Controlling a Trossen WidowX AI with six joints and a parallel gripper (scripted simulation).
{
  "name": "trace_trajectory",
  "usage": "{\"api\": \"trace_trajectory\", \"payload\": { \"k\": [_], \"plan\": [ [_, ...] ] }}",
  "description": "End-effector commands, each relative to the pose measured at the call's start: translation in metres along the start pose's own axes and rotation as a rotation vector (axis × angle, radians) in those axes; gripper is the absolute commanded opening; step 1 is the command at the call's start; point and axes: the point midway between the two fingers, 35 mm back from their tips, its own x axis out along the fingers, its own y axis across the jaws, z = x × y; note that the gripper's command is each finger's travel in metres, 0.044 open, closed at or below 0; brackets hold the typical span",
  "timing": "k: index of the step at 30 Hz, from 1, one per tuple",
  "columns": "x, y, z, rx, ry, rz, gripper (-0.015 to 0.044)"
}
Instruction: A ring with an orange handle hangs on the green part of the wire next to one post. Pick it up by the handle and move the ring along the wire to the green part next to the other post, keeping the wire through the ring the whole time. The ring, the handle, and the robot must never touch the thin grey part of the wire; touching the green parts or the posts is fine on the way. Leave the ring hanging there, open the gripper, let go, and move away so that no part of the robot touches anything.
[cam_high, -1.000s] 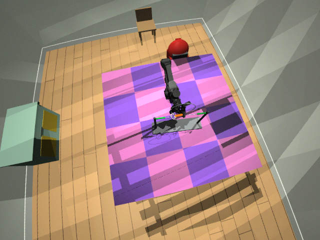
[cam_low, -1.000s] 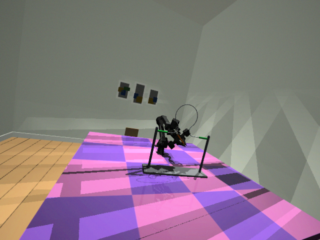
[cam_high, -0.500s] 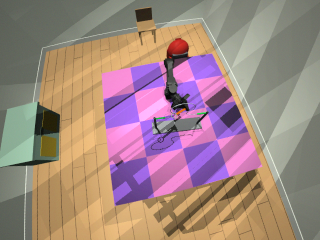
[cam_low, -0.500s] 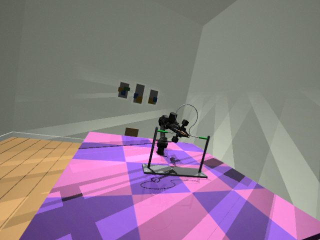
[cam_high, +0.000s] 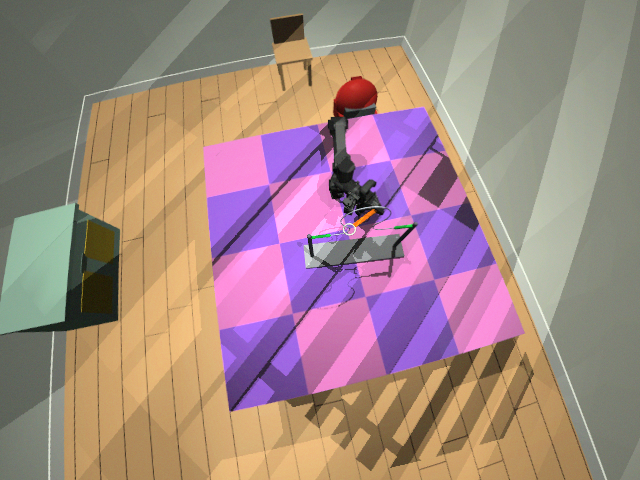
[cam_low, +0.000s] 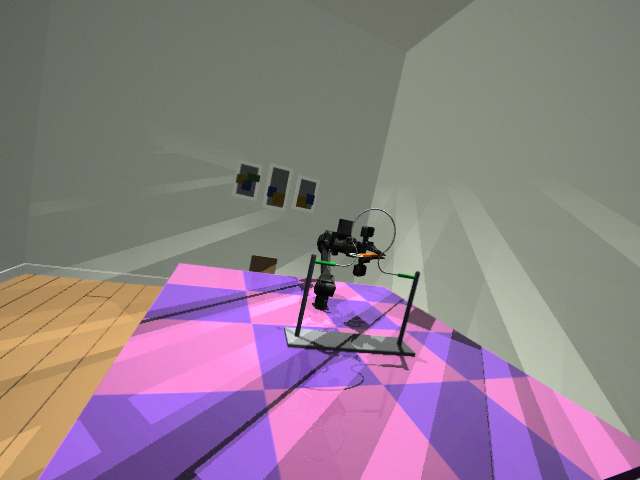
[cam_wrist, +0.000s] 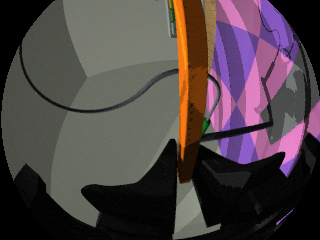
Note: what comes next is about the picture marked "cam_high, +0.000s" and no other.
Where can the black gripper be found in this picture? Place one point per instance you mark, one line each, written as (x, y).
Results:
(367, 196)

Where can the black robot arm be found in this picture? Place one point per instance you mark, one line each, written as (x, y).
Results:
(343, 167)

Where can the orange handle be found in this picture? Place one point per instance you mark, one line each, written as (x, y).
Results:
(361, 220)

